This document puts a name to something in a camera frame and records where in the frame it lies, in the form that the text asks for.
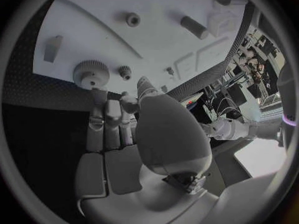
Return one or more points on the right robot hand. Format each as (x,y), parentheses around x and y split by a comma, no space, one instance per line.
(172,134)

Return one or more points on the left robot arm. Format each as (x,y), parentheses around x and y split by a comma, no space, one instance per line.
(233,129)

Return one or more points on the white task board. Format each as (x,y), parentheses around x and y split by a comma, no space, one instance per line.
(151,44)

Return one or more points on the tiny grey peg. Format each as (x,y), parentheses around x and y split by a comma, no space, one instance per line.
(170,71)

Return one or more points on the workshop desk with screens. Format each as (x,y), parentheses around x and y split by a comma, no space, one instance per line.
(237,94)

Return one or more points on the small grey gear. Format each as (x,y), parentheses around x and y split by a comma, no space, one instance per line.
(125,72)

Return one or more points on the large grey gear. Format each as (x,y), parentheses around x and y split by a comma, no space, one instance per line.
(90,72)

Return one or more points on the grey cylinder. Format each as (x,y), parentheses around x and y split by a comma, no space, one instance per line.
(193,27)

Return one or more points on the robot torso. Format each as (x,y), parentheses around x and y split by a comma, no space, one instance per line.
(288,97)

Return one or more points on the grey peg with hole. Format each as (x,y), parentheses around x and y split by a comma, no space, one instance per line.
(133,19)

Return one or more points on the grey block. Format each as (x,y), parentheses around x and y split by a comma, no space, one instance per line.
(52,48)

